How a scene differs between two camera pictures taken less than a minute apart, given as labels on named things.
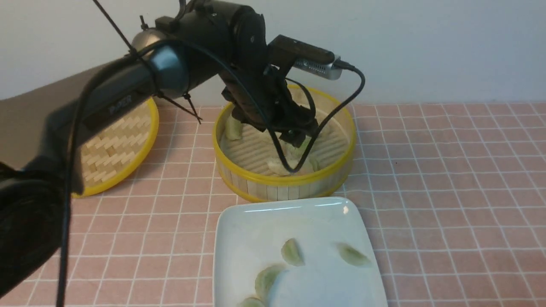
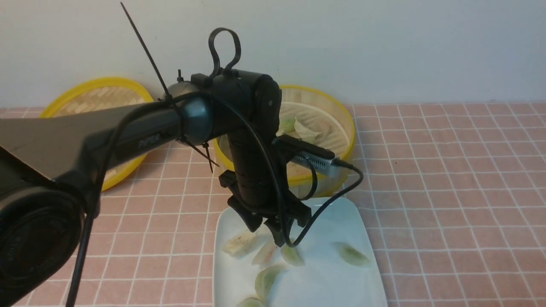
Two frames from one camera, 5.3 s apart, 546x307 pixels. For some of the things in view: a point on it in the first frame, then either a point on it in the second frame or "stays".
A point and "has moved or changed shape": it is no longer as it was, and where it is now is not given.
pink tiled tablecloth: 454,195 stays
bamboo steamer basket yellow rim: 249,163 stays
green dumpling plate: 264,279 stays
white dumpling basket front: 275,166 has moved or changed shape
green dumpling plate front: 251,302 stays
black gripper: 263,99 to 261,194
